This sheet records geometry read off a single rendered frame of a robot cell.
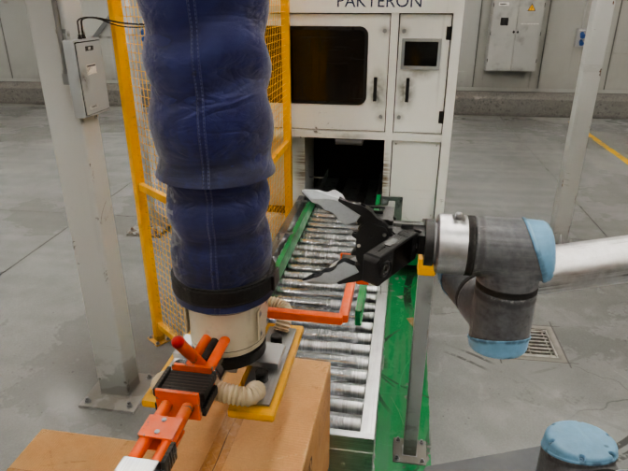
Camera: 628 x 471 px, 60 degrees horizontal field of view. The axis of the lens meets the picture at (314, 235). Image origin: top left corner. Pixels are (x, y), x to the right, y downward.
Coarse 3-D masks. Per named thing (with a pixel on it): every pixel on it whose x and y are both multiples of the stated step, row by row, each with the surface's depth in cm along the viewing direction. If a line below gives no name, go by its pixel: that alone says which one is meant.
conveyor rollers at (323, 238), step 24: (312, 216) 379; (312, 240) 337; (336, 240) 336; (288, 264) 306; (312, 264) 312; (288, 288) 281; (312, 288) 287; (336, 288) 285; (336, 312) 260; (312, 336) 245; (336, 336) 243; (360, 336) 242; (336, 360) 227; (360, 360) 226; (336, 384) 211; (336, 408) 202; (360, 408) 200
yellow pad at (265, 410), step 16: (272, 336) 132; (288, 336) 137; (288, 352) 131; (256, 368) 125; (272, 368) 125; (288, 368) 126; (240, 384) 121; (272, 384) 120; (272, 400) 116; (240, 416) 113; (256, 416) 112; (272, 416) 112
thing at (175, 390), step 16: (176, 368) 105; (192, 368) 104; (208, 368) 104; (160, 384) 100; (176, 384) 101; (192, 384) 101; (208, 384) 100; (160, 400) 99; (176, 400) 98; (192, 400) 97; (208, 400) 101; (192, 416) 99
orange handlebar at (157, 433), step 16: (352, 288) 136; (288, 320) 126; (304, 320) 125; (320, 320) 124; (336, 320) 124; (208, 336) 117; (224, 336) 116; (160, 416) 94; (176, 416) 95; (144, 432) 90; (160, 432) 90; (176, 432) 90; (144, 448) 88; (160, 448) 88
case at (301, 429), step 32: (288, 384) 150; (320, 384) 150; (224, 416) 139; (288, 416) 139; (320, 416) 146; (192, 448) 129; (224, 448) 129; (256, 448) 129; (288, 448) 129; (320, 448) 150
